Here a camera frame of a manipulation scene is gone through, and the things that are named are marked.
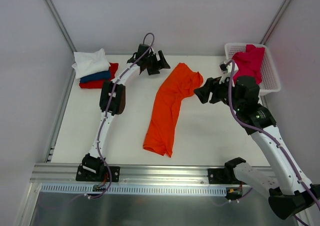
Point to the orange t-shirt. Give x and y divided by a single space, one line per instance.
180 84

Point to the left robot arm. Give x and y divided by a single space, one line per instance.
113 100

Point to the blue folded t-shirt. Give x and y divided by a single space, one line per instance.
103 75

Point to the magenta crumpled t-shirt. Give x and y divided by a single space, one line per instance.
249 63

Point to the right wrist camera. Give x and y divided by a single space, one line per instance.
226 68

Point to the white folded t-shirt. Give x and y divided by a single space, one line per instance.
89 63

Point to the aluminium mounting rail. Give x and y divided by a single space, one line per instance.
130 175

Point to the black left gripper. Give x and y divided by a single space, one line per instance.
155 63

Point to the white plastic basket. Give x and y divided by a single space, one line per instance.
269 78

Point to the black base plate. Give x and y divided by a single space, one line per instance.
220 176
84 174

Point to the white slotted cable duct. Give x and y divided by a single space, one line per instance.
135 189

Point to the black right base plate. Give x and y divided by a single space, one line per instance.
220 176

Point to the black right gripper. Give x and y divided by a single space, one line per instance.
213 89

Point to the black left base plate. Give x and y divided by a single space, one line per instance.
84 174

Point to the red folded t-shirt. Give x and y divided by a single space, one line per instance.
99 84

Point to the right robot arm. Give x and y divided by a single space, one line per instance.
290 191

